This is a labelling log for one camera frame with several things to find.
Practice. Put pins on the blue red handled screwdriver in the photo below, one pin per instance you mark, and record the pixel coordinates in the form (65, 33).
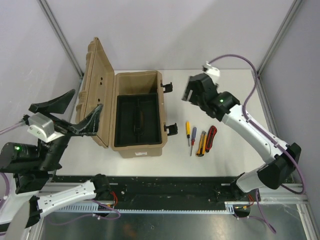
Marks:
(193, 138)

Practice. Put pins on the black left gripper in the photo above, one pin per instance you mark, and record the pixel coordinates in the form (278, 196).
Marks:
(89, 126)

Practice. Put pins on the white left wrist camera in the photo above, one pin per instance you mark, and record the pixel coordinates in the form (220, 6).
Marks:
(43, 128)

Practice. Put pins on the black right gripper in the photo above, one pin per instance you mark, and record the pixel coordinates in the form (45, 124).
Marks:
(186, 95)

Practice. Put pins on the yellow handled screwdriver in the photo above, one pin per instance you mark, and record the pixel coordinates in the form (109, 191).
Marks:
(188, 131)

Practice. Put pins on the red black utility knife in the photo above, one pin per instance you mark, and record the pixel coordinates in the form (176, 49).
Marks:
(210, 137)

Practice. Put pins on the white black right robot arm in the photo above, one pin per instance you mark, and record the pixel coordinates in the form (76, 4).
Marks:
(280, 159)

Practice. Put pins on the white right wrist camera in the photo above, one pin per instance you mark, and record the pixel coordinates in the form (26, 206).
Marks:
(213, 72)

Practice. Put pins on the black tool box tray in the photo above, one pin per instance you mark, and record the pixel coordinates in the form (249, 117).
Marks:
(137, 120)

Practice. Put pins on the tan plastic tool box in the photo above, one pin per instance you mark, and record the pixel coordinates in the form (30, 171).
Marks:
(101, 85)

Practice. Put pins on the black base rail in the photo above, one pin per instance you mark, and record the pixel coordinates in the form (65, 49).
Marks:
(217, 189)

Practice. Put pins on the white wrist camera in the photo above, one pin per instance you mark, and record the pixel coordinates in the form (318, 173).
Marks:
(43, 128)
(213, 72)

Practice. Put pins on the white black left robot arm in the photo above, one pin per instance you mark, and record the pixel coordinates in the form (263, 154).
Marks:
(32, 165)

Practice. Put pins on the yellow utility knife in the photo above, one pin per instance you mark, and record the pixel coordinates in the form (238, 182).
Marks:
(202, 145)

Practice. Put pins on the aluminium frame rail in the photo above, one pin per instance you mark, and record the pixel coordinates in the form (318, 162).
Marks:
(183, 205)

